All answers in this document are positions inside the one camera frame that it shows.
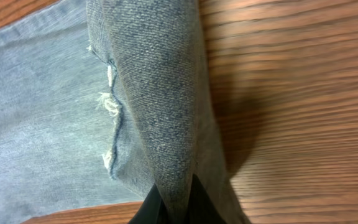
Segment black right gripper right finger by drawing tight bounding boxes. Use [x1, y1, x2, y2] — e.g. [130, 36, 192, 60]
[188, 174, 226, 224]

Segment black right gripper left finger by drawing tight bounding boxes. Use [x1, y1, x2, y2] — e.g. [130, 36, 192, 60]
[129, 184, 167, 224]

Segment blue denim jeans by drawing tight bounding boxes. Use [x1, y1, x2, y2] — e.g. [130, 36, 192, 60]
[0, 1, 248, 223]

